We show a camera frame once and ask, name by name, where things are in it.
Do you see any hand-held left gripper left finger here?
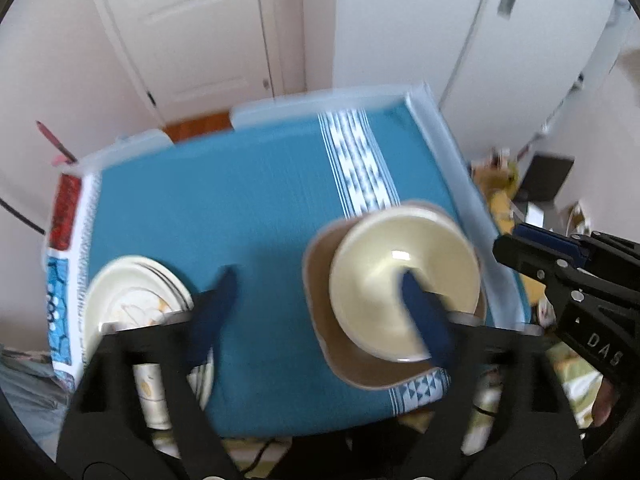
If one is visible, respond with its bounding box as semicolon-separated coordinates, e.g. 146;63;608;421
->
56;266;240;480

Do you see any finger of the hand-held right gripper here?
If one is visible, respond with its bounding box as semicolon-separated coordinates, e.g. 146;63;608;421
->
514;224;587;267
492;234;576;288

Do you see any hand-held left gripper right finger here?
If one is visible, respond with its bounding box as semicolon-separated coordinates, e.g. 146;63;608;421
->
400;269;586;480

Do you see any cream yellow bowl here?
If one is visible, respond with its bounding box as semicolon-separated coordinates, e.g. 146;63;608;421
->
329;210;482;363

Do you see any taupe square bowl with handles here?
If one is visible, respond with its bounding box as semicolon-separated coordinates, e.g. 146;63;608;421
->
302;201;488;390

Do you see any person's right hand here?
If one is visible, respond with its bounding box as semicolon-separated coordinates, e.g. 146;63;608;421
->
592;382;623;426

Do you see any yellow soft toy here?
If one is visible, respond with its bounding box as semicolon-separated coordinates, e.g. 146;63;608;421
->
472;147;521;231

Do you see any dark grey box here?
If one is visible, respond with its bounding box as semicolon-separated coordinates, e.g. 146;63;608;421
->
520;154;576;203

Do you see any yellow green printed blanket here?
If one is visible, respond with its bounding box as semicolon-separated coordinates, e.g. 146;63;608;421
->
150;280;623;466

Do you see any teal tablecloth with white stripes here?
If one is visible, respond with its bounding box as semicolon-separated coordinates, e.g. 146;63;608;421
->
75;92;531;438

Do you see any clear plastic storage box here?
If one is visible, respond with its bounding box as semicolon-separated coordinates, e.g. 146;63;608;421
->
80;129;175;175
231;81;532;333

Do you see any grey cloth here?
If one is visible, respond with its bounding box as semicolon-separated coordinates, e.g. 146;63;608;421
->
0;345;76;411

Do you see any black curved rod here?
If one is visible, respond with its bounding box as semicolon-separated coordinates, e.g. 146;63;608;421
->
0;199;47;235

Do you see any pink plastic hanger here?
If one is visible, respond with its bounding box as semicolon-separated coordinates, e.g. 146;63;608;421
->
35;121;78;165

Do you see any white cabinet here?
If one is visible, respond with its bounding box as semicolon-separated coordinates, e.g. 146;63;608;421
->
335;0;640;136

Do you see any white door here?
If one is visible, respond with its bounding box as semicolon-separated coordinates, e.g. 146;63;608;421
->
82;0;306;128

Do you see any large cream plate yellow ring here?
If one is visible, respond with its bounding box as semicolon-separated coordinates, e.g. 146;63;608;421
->
82;255;217;432

